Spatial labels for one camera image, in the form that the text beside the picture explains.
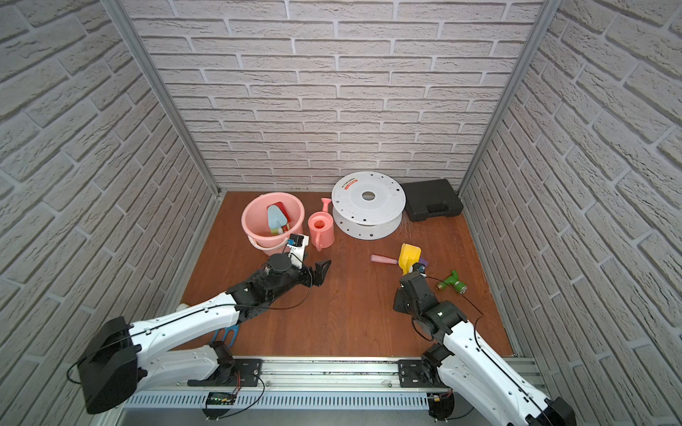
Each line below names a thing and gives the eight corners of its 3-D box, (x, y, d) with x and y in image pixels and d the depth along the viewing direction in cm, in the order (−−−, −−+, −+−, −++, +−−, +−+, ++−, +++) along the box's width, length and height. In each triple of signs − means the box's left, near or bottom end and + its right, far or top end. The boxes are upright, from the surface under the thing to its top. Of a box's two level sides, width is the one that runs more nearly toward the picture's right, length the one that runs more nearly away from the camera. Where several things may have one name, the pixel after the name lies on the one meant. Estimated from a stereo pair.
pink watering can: (310, 251, 102) (306, 234, 92) (314, 217, 113) (311, 198, 104) (334, 251, 102) (333, 234, 93) (336, 217, 113) (335, 198, 104)
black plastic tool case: (408, 222, 112) (411, 213, 107) (402, 188, 125) (404, 179, 120) (461, 222, 112) (466, 213, 107) (449, 189, 125) (453, 179, 120)
